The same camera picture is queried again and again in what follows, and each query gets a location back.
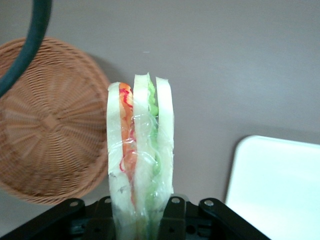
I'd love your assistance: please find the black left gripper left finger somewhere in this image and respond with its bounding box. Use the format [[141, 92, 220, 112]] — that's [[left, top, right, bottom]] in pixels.
[[0, 196, 116, 240]]

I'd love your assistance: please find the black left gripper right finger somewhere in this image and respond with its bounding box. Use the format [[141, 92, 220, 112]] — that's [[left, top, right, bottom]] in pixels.
[[158, 194, 271, 240]]

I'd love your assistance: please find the plastic sandwich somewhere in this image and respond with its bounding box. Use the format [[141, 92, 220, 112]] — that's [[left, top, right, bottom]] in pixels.
[[106, 71, 175, 240]]

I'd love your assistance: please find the white plastic tray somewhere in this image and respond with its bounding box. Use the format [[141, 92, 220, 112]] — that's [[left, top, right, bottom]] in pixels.
[[223, 134, 320, 240]]

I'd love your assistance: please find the round woven wicker basket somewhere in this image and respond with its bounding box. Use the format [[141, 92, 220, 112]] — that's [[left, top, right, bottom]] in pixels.
[[0, 36, 112, 205]]

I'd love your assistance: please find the dark green robot cable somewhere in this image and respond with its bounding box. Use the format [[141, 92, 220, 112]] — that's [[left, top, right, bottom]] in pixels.
[[0, 0, 54, 98]]

